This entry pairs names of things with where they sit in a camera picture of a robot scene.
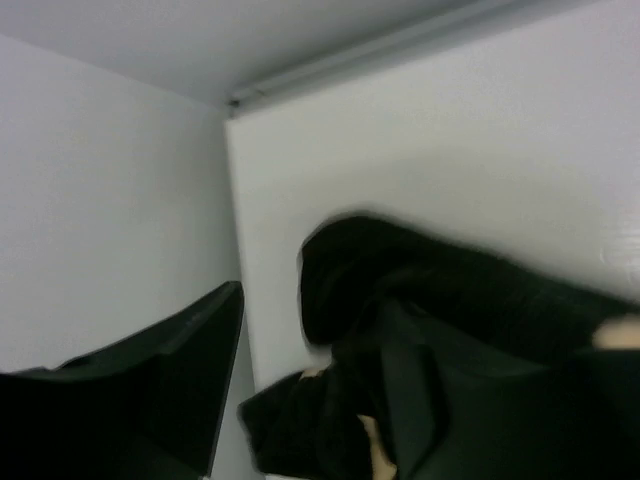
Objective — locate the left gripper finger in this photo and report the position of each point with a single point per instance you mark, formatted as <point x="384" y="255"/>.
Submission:
<point x="147" y="407"/>

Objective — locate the black pillowcase with beige pattern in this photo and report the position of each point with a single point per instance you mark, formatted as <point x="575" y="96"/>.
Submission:
<point x="447" y="362"/>

